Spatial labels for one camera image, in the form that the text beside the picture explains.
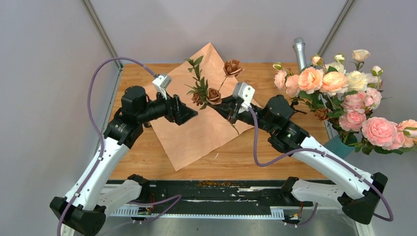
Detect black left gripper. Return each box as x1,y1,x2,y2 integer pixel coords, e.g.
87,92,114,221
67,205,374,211
137,87,198,125

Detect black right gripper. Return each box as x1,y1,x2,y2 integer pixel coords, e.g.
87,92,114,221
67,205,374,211
208,95,274,133

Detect brown kraft wrapping paper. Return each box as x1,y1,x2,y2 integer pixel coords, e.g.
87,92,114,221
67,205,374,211
151,43,252,171

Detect peach roses stem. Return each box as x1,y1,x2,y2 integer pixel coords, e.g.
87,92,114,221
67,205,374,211
273,62,300,97
297,55,348,96

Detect dried brown roses stem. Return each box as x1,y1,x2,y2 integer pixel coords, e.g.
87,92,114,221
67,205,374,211
314,108,330,121

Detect pink roses stem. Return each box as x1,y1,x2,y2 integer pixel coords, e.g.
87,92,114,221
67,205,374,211
339,88,382,132

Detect white roses stem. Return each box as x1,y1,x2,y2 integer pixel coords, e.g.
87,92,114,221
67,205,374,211
324,54,369,91

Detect single rose stem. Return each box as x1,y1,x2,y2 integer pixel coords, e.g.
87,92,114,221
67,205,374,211
352,49,370,71

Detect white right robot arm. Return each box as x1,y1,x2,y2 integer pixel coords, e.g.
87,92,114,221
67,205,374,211
213,95,387,225

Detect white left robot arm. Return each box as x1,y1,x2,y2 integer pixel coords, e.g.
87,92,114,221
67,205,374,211
50,86,198,236

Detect teal ceramic vase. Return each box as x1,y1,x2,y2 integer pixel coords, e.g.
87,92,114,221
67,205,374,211
324,135,357,159

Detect peach roses in vase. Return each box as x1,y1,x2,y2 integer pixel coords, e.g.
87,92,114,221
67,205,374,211
352,65,417,156

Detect silver microphone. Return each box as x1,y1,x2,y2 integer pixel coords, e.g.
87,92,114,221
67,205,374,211
293,37,307,73

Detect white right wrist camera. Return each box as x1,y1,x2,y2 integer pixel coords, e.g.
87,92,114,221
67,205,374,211
232,82,255,114

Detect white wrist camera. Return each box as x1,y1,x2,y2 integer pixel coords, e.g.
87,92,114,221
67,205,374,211
152,74,172,100
232,82,255,114

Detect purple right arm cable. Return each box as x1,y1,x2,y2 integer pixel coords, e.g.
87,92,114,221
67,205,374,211
247,107,394,227

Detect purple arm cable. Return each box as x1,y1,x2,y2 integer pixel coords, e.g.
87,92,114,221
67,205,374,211
247,107,394,227
57,57,182,236

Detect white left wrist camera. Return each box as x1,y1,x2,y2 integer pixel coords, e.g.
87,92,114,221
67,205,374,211
152,74,172,100

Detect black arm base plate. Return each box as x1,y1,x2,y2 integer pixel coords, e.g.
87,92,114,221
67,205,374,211
135,180,314,215

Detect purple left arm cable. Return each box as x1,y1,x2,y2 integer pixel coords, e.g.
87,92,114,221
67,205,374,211
57,57,182,236

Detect white slotted cable duct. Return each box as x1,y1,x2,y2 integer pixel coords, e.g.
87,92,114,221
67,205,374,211
110,205,285,220

